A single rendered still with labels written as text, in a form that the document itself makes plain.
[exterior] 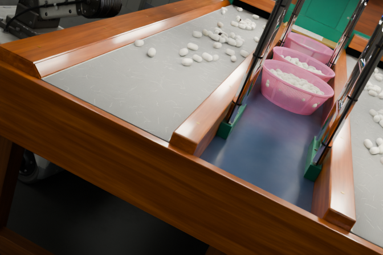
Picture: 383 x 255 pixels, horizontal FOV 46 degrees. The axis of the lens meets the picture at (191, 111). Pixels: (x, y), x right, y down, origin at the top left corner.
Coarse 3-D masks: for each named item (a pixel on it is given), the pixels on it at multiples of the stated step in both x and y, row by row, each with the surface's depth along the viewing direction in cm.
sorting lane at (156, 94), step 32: (160, 32) 155; (192, 32) 171; (256, 32) 214; (96, 64) 111; (128, 64) 119; (160, 64) 127; (192, 64) 137; (224, 64) 149; (96, 96) 96; (128, 96) 101; (160, 96) 108; (192, 96) 115; (160, 128) 93
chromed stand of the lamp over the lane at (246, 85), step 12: (276, 0) 103; (288, 0) 116; (276, 12) 102; (276, 24) 104; (264, 36) 105; (264, 48) 106; (252, 60) 108; (264, 60) 123; (252, 72) 109; (240, 84) 111; (252, 84) 126; (240, 96) 111; (240, 108) 126; (228, 120) 114; (228, 132) 114
